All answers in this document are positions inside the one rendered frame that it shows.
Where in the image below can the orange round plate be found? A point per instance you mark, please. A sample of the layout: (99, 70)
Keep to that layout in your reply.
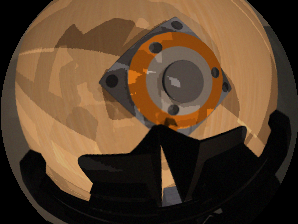
(145, 80)

